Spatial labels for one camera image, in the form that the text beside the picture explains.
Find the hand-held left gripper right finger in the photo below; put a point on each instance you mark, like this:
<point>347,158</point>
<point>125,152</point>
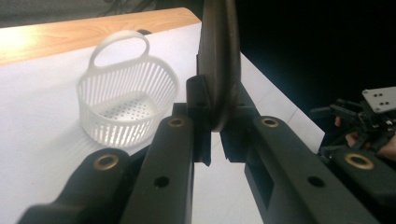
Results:
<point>239,137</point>

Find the white plastic basket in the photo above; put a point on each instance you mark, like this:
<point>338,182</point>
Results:
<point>124,102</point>

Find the black curtain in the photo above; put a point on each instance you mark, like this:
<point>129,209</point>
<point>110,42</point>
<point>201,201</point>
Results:
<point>311,46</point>

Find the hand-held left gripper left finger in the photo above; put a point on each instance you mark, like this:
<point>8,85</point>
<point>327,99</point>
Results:
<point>196,102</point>

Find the wooden table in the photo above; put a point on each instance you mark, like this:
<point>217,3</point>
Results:
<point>77,34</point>

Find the white table cover sheet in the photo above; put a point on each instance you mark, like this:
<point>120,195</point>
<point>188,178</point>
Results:
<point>37,124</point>

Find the dark round table grommet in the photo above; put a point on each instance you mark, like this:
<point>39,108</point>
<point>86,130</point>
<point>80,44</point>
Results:
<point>144,31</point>

